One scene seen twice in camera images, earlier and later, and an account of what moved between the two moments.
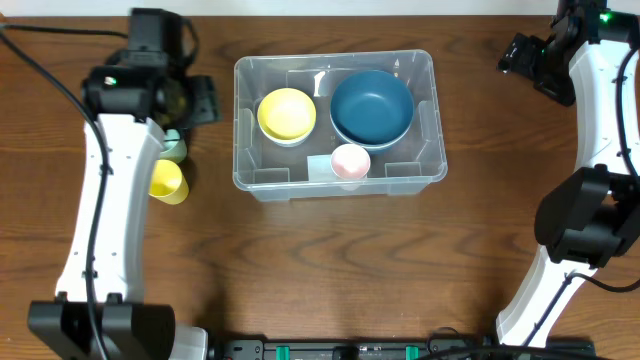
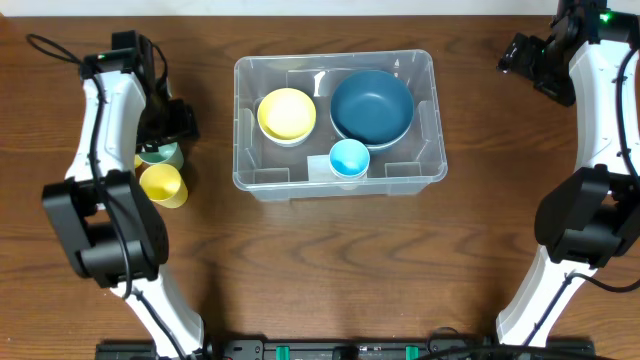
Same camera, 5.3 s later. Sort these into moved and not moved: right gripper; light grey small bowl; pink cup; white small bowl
Moved: pink cup
Not moved: right gripper; light grey small bowl; white small bowl
